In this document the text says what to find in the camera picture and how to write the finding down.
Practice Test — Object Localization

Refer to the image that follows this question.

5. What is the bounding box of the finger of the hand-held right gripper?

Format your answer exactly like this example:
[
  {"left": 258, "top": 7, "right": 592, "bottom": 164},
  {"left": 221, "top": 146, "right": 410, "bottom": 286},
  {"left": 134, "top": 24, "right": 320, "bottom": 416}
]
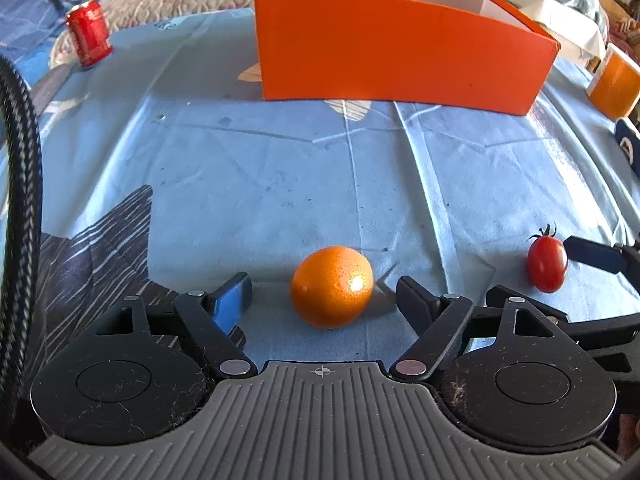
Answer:
[
  {"left": 563, "top": 235, "right": 640, "bottom": 275},
  {"left": 486, "top": 285, "right": 571, "bottom": 326}
]

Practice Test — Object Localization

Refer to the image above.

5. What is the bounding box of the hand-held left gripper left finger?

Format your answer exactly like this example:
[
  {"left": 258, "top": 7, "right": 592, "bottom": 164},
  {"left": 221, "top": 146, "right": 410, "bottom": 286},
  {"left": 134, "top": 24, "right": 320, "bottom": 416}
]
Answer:
[{"left": 95, "top": 272, "right": 258, "bottom": 380}]

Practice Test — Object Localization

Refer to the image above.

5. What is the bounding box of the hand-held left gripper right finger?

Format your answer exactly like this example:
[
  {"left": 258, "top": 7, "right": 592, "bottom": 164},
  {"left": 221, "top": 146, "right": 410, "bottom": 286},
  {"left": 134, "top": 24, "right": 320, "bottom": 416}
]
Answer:
[{"left": 390, "top": 275, "right": 551, "bottom": 382}]

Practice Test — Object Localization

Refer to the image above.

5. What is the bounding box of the red cherry tomato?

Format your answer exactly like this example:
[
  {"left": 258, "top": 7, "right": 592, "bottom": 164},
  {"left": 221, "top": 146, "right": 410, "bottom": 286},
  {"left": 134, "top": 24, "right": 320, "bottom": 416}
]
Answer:
[{"left": 526, "top": 223, "right": 569, "bottom": 294}]

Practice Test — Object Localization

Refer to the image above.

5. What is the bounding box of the small orange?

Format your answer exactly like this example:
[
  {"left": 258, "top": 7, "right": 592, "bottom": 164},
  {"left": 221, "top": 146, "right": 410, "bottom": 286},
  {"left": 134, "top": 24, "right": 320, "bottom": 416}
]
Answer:
[{"left": 290, "top": 246, "right": 375, "bottom": 330}]

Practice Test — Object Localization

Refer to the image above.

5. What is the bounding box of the large orange cardboard box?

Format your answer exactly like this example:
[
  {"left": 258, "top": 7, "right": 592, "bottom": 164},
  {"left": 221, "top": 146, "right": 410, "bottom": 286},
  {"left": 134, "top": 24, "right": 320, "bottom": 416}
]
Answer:
[{"left": 253, "top": 0, "right": 562, "bottom": 116}]

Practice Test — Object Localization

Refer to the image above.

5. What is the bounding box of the blue white sock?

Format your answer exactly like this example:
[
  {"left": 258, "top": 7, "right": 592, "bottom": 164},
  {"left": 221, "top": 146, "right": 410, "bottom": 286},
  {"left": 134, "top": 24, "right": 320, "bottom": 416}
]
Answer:
[{"left": 614, "top": 117, "right": 640, "bottom": 171}]

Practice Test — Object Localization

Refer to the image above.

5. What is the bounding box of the light blue printed tablecloth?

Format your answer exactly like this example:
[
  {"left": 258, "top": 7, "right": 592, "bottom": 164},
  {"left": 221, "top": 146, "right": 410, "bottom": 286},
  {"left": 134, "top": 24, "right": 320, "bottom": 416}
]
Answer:
[{"left": 0, "top": 7, "right": 640, "bottom": 361}]

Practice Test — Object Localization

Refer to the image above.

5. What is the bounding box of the small orange box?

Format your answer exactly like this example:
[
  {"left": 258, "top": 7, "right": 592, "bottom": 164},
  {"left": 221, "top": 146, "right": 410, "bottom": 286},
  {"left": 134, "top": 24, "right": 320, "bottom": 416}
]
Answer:
[{"left": 586, "top": 42, "right": 640, "bottom": 121}]

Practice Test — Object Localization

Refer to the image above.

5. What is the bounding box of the wicker chair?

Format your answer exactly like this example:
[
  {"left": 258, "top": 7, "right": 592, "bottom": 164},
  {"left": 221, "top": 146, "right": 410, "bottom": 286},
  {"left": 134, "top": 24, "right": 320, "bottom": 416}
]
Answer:
[{"left": 602, "top": 5, "right": 640, "bottom": 61}]

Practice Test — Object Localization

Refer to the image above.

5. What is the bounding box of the white folded bedding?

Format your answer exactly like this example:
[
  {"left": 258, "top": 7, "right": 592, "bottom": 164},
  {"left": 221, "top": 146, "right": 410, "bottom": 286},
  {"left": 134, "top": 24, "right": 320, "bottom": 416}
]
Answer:
[{"left": 475, "top": 0, "right": 608, "bottom": 68}]

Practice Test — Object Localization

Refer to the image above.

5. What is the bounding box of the red soda can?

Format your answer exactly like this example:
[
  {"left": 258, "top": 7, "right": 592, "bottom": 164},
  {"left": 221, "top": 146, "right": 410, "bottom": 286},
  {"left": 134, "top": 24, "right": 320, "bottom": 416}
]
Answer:
[{"left": 66, "top": 0, "right": 115, "bottom": 69}]

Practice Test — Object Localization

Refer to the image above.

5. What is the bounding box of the crumpled blue sheet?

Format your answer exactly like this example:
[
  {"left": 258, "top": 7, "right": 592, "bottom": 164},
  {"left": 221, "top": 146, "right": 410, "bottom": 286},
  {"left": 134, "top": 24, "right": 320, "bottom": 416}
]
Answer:
[{"left": 0, "top": 0, "right": 101, "bottom": 76}]

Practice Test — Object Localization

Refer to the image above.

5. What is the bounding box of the black braided cable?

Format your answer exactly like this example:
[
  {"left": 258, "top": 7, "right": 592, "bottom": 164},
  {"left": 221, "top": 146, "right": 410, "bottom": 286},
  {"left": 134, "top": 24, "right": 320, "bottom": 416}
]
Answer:
[{"left": 0, "top": 55, "right": 43, "bottom": 411}]

